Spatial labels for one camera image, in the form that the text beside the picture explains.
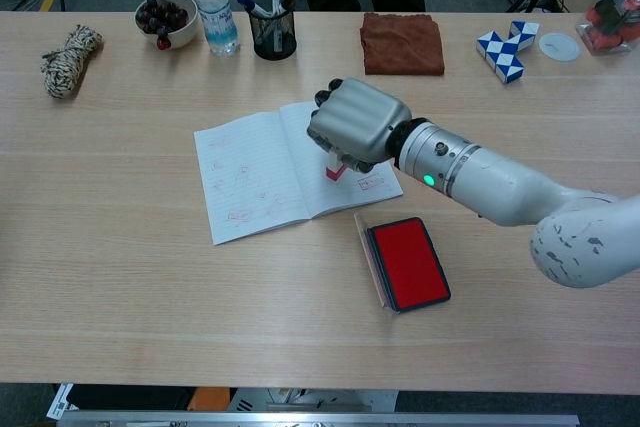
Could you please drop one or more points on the dark red cherries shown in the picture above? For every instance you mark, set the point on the dark red cherries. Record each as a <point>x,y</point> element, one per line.
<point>160,14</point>

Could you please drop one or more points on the folded brown cloth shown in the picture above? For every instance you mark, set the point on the folded brown cloth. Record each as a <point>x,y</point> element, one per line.
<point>402,44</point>

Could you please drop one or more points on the white paper label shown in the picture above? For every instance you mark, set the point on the white paper label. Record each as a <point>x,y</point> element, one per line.
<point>60,402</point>

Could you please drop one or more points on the clear box with red items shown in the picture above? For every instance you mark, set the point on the clear box with red items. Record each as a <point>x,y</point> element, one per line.
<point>607,22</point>

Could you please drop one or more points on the open lined notebook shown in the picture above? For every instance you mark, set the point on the open lined notebook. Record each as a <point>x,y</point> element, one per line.
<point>250,172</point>

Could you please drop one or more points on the blue capped marker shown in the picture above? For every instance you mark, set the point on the blue capped marker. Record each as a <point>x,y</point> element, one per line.
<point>252,6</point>

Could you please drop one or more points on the white equipment panel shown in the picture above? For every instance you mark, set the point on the white equipment panel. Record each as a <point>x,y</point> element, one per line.
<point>350,399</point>

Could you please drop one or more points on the red ink pad case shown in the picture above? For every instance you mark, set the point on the red ink pad case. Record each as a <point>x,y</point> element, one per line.
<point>410,262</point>

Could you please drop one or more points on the blue white snake puzzle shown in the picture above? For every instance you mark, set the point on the blue white snake puzzle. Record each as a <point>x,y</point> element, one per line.
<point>505,54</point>

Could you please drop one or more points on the red and white stamp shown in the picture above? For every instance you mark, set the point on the red and white stamp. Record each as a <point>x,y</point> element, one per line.
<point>334,174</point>

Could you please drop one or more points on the white bowl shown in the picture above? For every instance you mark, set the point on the white bowl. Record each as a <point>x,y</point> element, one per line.
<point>182,32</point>

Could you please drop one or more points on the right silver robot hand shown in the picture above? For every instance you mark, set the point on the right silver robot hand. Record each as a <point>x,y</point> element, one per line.
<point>357,119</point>

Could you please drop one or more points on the silver metal rail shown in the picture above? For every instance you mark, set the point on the silver metal rail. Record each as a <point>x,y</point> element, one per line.
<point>320,419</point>

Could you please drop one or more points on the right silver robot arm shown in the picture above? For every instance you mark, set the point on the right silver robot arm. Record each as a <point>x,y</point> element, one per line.
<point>500,187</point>

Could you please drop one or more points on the orange object under table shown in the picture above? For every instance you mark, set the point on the orange object under table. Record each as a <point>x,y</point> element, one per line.
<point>210,399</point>

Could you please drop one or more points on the black mesh pen holder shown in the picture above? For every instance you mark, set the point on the black mesh pen holder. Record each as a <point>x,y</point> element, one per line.
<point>275,37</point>

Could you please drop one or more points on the round clear plastic lid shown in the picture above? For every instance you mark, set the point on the round clear plastic lid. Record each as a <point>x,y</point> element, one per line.
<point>560,47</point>

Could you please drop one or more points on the clear water bottle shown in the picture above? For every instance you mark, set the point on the clear water bottle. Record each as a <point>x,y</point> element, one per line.
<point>217,17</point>

